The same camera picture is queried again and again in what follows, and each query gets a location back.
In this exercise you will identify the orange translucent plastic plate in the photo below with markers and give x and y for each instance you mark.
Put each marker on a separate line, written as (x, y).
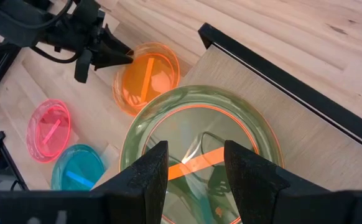
(150, 81)
(199, 161)

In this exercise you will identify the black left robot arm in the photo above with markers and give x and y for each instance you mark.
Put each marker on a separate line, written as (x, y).
(13, 21)

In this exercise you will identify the teal translucent plastic plate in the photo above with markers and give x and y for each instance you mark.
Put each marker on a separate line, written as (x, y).
(78, 168)

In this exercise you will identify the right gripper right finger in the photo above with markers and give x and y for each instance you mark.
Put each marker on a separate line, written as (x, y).
(277, 205)

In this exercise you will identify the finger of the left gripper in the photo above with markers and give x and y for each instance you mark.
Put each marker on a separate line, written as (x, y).
(112, 61)
(114, 43)

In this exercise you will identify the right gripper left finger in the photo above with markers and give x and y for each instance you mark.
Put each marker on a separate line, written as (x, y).
(106, 208)

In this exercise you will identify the green translucent plastic plate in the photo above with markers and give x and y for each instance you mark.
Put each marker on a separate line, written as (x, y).
(137, 133)

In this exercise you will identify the wooden shelf with black legs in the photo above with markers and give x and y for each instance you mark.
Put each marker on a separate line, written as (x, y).
(308, 140)

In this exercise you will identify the pink translucent plastic plate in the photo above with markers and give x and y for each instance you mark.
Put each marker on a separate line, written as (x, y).
(48, 133)

